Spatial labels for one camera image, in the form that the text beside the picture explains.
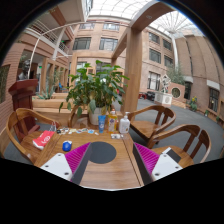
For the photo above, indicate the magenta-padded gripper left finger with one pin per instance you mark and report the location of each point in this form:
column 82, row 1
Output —
column 70, row 166

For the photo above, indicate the wooden chair far left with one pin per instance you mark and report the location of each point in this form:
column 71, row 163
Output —
column 21, row 129

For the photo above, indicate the wooden chair behind table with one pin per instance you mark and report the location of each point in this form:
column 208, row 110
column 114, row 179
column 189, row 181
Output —
column 75, row 120

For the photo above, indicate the yellow liquid bottle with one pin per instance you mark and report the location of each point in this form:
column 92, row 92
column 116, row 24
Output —
column 112, row 121

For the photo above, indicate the red tissue packet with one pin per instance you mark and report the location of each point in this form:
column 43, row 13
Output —
column 43, row 139

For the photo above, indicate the dark red wooden podium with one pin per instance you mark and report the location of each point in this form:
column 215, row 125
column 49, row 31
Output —
column 22, row 92

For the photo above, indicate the blue tube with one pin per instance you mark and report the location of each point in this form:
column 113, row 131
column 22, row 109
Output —
column 101, row 123

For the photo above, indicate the wooden armchair right rear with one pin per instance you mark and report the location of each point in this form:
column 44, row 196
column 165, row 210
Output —
column 146, row 129

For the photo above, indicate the wooden pergola pillar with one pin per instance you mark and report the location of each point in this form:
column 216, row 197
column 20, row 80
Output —
column 131, row 42

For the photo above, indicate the white statue on pedestal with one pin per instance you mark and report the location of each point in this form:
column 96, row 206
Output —
column 162, row 97

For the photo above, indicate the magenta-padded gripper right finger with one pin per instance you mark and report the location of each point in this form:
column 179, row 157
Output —
column 155, row 166

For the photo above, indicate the potted green plant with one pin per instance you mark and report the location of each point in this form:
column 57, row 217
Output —
column 95, row 90

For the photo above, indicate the white pump dispenser bottle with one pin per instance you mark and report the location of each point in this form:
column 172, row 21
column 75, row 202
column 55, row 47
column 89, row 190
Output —
column 124, row 124

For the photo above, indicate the small white earbuds case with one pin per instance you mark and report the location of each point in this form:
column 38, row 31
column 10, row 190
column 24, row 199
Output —
column 115, row 136

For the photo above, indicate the blue computer mouse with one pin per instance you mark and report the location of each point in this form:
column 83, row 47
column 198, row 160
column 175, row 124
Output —
column 66, row 146

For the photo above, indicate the round dark grey mouse pad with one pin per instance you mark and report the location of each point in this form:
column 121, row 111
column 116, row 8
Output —
column 102, row 153

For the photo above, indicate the wooden chair near right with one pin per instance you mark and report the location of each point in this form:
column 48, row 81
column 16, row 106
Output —
column 185, row 140

